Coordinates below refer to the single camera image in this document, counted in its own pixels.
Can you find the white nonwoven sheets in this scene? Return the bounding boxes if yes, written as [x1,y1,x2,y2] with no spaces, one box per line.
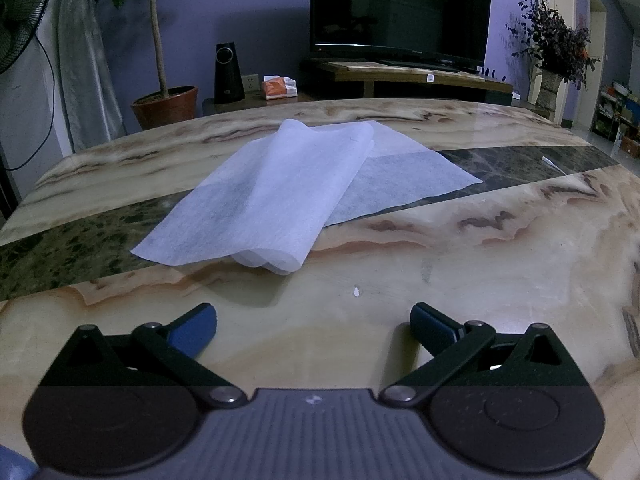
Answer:
[129,117,377,277]

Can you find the translucent white curtain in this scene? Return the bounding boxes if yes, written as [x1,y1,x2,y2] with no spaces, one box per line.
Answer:
[56,0,127,154]

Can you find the black fan cable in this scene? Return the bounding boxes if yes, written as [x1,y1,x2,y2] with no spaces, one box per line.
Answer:
[4,35,57,172]

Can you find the orange tissue pack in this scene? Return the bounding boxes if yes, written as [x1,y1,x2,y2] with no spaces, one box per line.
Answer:
[260,74,299,101]

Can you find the black speaker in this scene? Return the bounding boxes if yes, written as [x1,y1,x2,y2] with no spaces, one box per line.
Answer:
[213,41,246,105]

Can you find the black television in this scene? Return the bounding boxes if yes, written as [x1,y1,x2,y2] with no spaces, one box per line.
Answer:
[308,0,494,73]

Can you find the cluttered storage shelf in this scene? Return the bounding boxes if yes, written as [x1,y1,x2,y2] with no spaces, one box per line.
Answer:
[591,80,640,143]

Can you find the potted tree in terracotta pot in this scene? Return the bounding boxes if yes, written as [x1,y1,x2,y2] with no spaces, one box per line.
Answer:
[75,0,206,132]

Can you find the blue rounded object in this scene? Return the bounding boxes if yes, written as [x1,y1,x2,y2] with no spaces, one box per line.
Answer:
[0,442,40,480]

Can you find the wooden television stand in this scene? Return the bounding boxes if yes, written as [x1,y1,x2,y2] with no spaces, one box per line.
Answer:
[299,56,516,107]

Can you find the black standing fan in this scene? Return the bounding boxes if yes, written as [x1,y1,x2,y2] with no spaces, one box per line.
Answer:
[0,0,54,75]

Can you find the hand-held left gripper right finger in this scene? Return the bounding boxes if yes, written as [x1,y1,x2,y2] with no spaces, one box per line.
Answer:
[378,302,588,407]

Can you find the thin white sheet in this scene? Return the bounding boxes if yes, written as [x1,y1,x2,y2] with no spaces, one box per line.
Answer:
[320,120,485,227]

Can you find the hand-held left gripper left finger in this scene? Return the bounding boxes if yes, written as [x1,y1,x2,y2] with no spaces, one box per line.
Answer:
[42,303,248,408]

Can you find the dried flowers in vase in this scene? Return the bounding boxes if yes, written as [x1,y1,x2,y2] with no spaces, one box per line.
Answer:
[504,0,602,122]

